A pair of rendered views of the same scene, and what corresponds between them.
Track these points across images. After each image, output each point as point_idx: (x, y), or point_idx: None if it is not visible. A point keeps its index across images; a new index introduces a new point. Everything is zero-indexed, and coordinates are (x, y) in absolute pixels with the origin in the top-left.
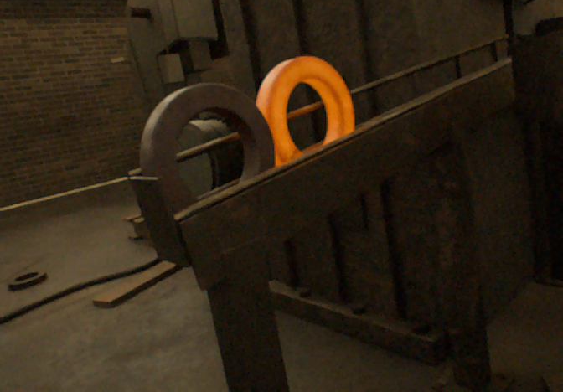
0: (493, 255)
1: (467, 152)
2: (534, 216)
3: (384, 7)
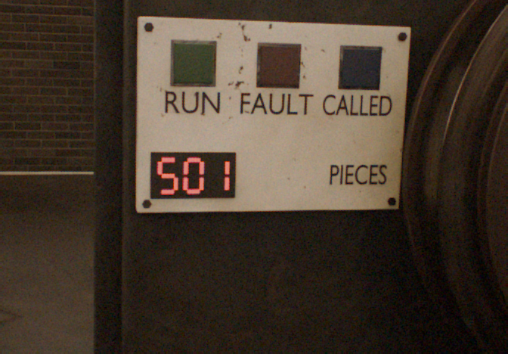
0: None
1: None
2: None
3: None
